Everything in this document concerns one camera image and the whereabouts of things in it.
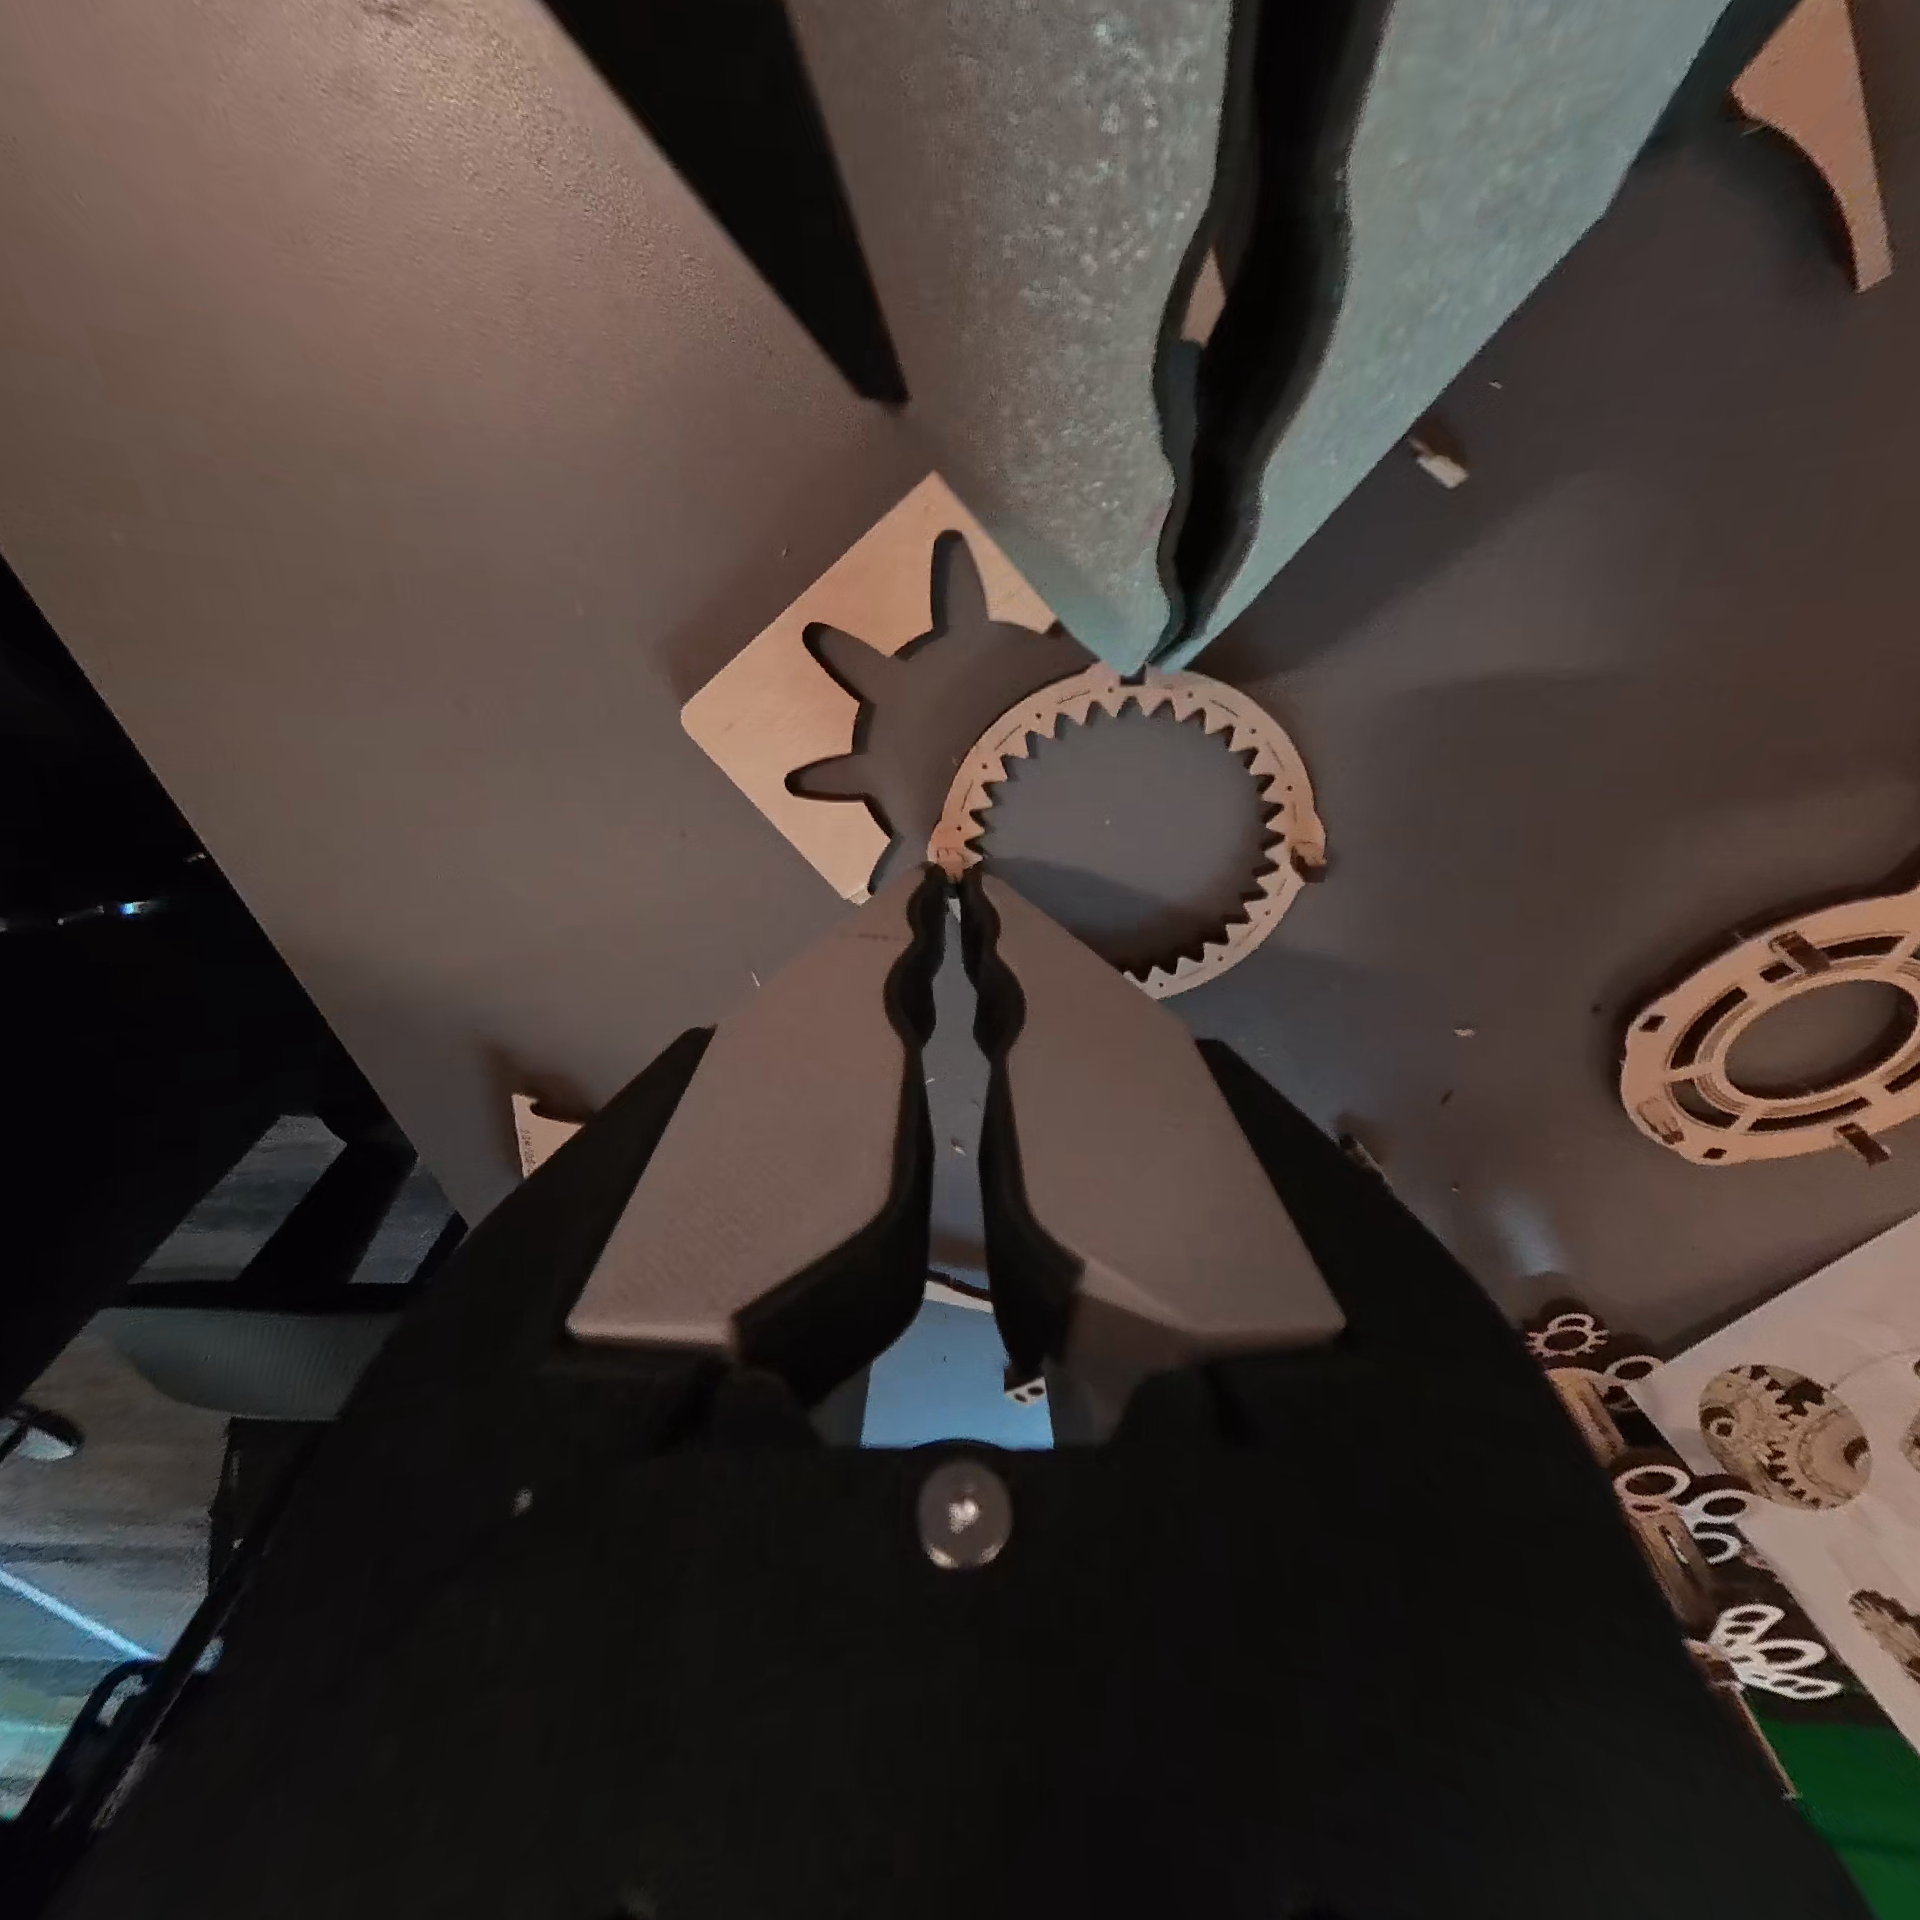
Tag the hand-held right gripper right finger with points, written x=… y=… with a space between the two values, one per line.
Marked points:
x=1169 y=1186

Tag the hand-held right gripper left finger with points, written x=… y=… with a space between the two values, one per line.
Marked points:
x=709 y=1199

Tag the triangular wooden offcut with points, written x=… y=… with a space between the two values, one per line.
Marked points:
x=1821 y=121

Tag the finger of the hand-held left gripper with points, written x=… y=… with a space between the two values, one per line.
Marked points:
x=1501 y=151
x=1021 y=298

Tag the small wooden chip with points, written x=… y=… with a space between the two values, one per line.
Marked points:
x=1440 y=456

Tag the black office chair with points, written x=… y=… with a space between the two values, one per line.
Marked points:
x=241 y=1357

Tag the square wooden offcut gear cutout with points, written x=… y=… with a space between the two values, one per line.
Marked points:
x=764 y=708

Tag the wooden model with loop arms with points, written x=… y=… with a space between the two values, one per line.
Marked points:
x=1653 y=1492

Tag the long wooden offcut sheet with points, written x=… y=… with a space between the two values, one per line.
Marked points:
x=543 y=1129

